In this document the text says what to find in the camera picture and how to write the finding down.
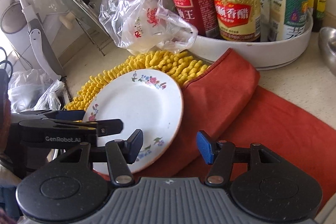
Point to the pot lid cream knob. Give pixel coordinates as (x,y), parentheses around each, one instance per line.
(67,20)

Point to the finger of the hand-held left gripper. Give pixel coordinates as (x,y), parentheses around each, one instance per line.
(110,127)
(71,116)

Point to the red cloth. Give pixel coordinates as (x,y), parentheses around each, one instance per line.
(223,98)

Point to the white round tray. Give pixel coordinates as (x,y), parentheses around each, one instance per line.
(236,50)

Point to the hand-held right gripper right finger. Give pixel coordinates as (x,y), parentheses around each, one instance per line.
(207,146)

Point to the crumpled plastic bag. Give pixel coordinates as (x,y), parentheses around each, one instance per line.
(26,90)

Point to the clear plastic bag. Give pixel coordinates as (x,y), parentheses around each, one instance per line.
(139,27)

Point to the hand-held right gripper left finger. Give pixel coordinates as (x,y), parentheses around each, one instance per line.
(135,146)

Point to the white floral plate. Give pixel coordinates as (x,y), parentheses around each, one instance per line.
(136,108)

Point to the yellow chenille mat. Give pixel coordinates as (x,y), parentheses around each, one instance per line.
(162,61)

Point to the steel bowl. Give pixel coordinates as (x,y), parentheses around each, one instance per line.
(328,50)

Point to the glass lid black knob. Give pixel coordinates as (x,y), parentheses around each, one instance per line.
(78,1)

